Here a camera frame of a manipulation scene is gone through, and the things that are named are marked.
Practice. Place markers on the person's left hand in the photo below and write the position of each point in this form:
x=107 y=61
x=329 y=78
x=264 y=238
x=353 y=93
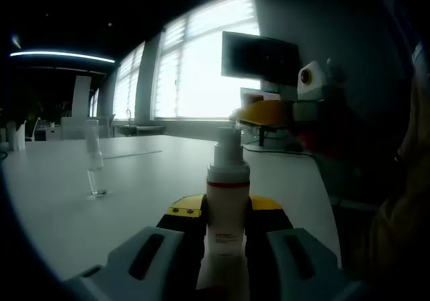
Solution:
x=223 y=294

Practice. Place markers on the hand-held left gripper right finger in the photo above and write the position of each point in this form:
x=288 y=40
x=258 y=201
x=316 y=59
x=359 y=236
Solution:
x=295 y=267

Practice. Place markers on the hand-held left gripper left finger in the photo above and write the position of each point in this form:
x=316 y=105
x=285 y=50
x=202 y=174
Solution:
x=144 y=264

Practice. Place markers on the clear pump bottle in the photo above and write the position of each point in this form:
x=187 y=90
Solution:
x=95 y=180

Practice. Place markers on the white pump bottle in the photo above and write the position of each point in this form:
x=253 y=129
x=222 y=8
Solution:
x=225 y=213

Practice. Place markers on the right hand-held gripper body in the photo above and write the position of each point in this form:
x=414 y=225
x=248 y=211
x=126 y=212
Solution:
x=319 y=79

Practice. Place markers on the ceiling light strip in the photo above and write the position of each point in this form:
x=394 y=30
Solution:
x=67 y=55

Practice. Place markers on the person's right hand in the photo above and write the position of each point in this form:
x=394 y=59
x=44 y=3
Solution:
x=319 y=136

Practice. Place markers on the window side counter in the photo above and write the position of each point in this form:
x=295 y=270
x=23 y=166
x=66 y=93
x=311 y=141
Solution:
x=141 y=129

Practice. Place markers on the dark monitor screen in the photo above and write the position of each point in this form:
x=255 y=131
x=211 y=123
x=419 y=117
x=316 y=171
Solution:
x=258 y=57

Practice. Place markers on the person in beige shirt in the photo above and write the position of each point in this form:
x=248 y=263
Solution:
x=403 y=213

